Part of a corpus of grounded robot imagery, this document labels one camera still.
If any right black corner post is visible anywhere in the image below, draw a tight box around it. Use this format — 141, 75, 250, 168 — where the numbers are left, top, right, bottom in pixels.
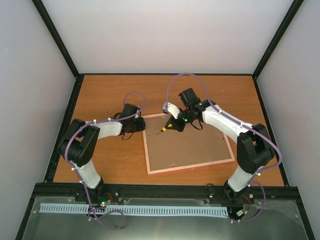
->
252, 0, 305, 77

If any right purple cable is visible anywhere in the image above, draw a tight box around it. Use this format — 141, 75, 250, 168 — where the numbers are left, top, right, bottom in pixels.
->
163, 72, 283, 225

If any black corner post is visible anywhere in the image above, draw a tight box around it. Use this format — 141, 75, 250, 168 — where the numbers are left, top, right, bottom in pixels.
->
31, 0, 81, 78
252, 0, 305, 77

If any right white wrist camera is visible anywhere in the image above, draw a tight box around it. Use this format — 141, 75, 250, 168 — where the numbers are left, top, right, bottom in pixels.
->
162, 102, 181, 119

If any left black corner post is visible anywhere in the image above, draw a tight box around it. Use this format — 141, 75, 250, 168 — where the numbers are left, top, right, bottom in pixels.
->
31, 0, 81, 78

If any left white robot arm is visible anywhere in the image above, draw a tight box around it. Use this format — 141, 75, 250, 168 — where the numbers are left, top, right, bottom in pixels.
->
57, 103, 146, 202

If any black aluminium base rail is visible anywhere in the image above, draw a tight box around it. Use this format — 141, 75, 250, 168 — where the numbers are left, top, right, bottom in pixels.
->
32, 182, 301, 207

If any yellow handled screwdriver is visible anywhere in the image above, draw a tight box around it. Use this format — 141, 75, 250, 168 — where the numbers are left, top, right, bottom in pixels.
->
156, 123, 172, 136

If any pink picture frame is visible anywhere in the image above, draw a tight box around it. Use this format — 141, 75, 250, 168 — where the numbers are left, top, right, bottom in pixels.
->
142, 113, 235, 175

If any light blue cable duct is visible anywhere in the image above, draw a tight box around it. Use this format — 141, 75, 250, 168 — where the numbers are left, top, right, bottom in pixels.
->
38, 203, 228, 218

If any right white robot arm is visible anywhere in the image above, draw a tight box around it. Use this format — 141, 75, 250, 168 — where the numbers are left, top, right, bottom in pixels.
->
162, 88, 275, 202

